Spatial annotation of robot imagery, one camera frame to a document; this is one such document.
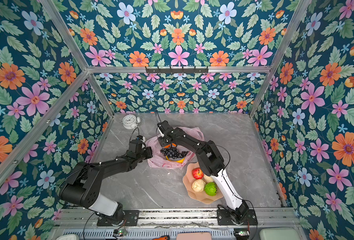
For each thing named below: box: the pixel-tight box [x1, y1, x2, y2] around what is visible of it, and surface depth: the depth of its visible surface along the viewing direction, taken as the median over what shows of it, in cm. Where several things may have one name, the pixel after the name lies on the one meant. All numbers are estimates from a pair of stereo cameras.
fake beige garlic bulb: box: [191, 179, 206, 192], surface depth 80 cm
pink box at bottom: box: [176, 232, 212, 240], surface depth 69 cm
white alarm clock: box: [120, 114, 141, 130], surface depth 113 cm
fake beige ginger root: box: [203, 173, 214, 183], surface depth 83 cm
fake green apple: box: [204, 182, 218, 196], surface depth 78 cm
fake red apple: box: [191, 167, 204, 180], surface depth 84 cm
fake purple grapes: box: [160, 147, 189, 160], surface depth 95 cm
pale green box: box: [259, 227, 300, 240], surface depth 68 cm
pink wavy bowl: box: [182, 162, 224, 205], surface depth 80 cm
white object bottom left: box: [55, 234, 80, 240], surface depth 68 cm
